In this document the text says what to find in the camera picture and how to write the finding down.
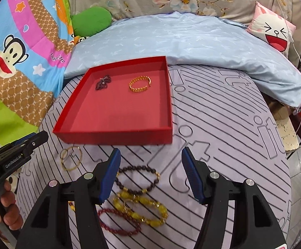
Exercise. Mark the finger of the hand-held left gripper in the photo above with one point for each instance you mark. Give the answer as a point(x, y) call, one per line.
point(35, 140)

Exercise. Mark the pink rabbit face cushion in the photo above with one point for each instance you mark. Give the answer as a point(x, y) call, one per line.
point(272, 28)

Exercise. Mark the red cardboard box tray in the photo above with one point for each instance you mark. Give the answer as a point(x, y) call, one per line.
point(114, 114)

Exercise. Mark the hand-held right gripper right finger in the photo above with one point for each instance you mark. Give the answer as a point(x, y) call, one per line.
point(191, 176)

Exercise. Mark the colourful cartoon monkey blanket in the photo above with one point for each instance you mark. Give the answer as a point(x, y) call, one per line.
point(23, 57)

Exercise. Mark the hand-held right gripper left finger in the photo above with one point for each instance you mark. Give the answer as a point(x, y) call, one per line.
point(111, 176)

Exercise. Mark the person's left hand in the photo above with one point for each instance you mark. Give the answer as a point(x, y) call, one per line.
point(10, 212)

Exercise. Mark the green plush cushion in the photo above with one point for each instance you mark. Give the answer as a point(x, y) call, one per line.
point(93, 20)

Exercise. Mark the light blue quilt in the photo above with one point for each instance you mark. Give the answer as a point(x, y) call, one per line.
point(179, 39)

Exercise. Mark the gold hoop earring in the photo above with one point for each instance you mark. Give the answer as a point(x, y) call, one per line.
point(61, 155)

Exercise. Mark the thin gold bangle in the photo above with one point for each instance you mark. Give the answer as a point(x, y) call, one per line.
point(81, 158)

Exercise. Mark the cardboard piece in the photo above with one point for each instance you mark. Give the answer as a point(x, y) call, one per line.
point(285, 132)

